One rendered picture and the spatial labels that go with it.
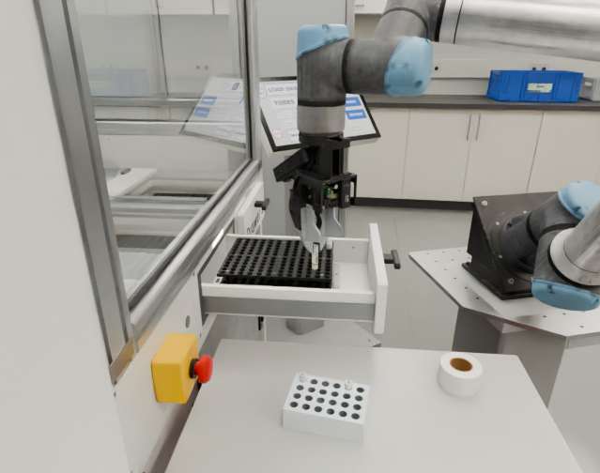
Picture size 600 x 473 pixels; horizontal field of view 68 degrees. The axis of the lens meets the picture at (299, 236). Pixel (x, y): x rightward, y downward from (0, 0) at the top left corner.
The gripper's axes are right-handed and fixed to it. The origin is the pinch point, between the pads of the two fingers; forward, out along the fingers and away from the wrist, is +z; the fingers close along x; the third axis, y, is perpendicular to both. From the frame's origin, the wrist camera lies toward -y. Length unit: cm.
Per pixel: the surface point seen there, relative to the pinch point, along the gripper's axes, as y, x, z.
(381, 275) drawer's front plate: 8.8, 8.8, 5.2
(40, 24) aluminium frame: 14, -37, -35
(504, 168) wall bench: -145, 289, 62
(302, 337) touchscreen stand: -86, 54, 95
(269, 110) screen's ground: -87, 41, -10
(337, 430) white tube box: 21.2, -10.1, 20.1
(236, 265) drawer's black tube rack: -14.3, -8.9, 7.9
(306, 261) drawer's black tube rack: -7.9, 3.9, 8.0
